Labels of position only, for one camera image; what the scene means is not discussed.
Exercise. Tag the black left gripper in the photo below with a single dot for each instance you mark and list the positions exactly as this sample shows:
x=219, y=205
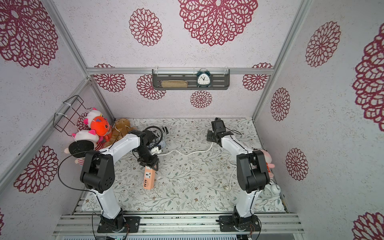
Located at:
x=154, y=160

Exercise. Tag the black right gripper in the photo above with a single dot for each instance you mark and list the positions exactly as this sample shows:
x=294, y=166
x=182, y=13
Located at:
x=212, y=137

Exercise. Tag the orange power strip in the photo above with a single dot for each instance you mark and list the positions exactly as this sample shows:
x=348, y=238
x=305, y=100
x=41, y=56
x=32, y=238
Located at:
x=149, y=178

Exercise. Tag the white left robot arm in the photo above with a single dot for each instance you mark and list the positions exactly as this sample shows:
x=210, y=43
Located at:
x=98, y=172

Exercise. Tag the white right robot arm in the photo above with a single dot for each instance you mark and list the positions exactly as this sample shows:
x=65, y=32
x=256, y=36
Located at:
x=251, y=165

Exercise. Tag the striped black white object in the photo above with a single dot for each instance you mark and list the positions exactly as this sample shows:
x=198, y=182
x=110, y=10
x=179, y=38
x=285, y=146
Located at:
x=165, y=130

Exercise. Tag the brown teddy bear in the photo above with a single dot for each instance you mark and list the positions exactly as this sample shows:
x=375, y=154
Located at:
x=119, y=130

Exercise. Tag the orange plush toy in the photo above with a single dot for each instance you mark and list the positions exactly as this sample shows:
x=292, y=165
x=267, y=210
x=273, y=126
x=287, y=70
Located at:
x=102, y=128

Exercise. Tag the teal alarm clock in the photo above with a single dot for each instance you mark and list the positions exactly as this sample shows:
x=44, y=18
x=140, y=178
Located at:
x=203, y=79

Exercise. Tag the pink frog plush toy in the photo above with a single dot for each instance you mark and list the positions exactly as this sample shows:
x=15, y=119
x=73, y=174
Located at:
x=269, y=164

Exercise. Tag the black faced striped plush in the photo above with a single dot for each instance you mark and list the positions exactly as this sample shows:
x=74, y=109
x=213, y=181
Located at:
x=84, y=141

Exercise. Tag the white pink plush toy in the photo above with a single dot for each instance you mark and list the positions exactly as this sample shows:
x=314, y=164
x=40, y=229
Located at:
x=91, y=116

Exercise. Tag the tan pouch on shelf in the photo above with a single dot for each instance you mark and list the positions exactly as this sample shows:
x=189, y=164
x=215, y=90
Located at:
x=174, y=84

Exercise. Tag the white alarm clock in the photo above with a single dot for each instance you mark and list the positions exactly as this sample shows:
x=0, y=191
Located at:
x=272, y=190

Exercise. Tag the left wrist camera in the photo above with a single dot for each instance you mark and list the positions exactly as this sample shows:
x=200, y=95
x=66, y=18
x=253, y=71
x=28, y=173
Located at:
x=156, y=150

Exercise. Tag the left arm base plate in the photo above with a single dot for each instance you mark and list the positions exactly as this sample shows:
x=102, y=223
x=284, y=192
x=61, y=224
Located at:
x=119, y=225

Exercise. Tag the grey wall shelf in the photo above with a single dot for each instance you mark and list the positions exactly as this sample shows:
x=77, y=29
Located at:
x=220, y=79

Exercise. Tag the black wire basket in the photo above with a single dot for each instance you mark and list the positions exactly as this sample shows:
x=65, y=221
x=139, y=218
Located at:
x=71, y=119

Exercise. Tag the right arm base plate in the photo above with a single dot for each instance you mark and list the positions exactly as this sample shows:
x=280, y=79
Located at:
x=237, y=224

